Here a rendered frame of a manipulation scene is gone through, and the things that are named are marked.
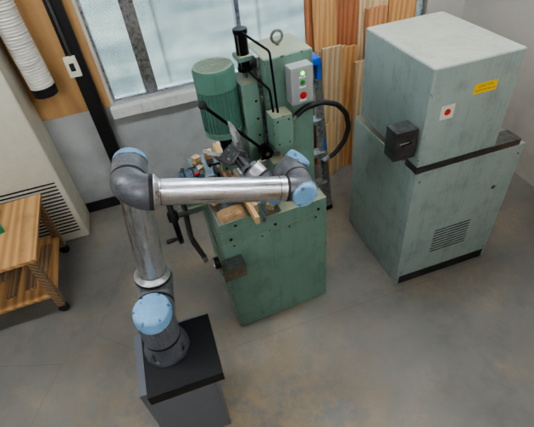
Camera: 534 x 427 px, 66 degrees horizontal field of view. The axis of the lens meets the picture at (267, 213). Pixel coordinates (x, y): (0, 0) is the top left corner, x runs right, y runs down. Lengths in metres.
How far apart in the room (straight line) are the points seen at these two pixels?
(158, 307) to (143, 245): 0.25
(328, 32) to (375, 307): 1.93
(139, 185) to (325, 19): 2.22
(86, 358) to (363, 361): 1.60
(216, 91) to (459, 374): 1.87
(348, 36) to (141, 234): 2.33
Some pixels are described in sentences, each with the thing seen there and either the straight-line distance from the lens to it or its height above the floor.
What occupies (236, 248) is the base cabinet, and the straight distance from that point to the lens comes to 2.07.
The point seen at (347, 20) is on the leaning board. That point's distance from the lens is 3.32.
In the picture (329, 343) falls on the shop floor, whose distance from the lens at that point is 2.49.
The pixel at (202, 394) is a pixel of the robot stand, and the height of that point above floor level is 0.39.
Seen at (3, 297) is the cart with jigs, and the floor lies 0.18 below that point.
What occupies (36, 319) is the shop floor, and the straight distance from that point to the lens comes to 3.13.
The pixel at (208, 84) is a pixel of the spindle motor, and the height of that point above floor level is 1.46.
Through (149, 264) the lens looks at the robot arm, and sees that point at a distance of 1.68.
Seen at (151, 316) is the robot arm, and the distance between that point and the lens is 1.66.
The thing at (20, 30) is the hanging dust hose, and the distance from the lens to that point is 2.93.
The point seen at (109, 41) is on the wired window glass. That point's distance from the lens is 3.16.
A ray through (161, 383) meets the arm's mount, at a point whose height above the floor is 0.61.
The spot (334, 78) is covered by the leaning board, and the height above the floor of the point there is 0.82.
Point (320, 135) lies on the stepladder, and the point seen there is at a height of 0.62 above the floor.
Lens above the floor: 2.16
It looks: 42 degrees down
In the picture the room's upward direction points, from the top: 7 degrees counter-clockwise
